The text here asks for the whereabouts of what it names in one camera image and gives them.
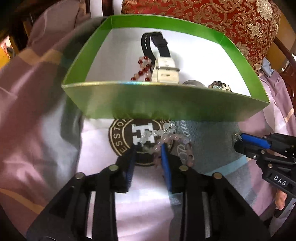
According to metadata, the dark wooden armchair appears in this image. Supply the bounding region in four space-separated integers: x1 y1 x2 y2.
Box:
0 0 296 98

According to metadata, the silver metal bangle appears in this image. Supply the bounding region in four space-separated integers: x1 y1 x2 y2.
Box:
183 80 206 88

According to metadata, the black strap watch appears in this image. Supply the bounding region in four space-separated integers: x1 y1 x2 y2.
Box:
140 32 171 64

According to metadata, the red bead bracelet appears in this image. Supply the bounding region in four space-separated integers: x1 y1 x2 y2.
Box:
130 55 153 82

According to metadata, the purple bead bracelet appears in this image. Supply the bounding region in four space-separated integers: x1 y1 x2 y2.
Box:
147 133 195 168

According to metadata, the large red gold cushion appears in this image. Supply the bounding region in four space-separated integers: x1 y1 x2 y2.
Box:
121 0 281 71

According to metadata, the white strap watch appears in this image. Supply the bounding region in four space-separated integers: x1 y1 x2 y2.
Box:
152 57 180 84

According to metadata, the white clear bead bracelet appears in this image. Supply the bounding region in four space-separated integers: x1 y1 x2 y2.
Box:
138 122 177 147

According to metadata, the right hand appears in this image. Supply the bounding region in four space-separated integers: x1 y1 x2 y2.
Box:
275 190 287 210

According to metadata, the green cardboard box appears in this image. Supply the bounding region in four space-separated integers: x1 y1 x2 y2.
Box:
62 15 269 121

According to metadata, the brown bead bracelet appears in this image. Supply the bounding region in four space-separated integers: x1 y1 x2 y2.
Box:
208 80 228 89

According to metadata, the purple plaid bed sheet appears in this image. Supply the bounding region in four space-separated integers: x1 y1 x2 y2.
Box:
1 1 295 236

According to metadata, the gold flower charm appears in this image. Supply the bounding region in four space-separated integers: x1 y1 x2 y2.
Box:
221 84 232 92

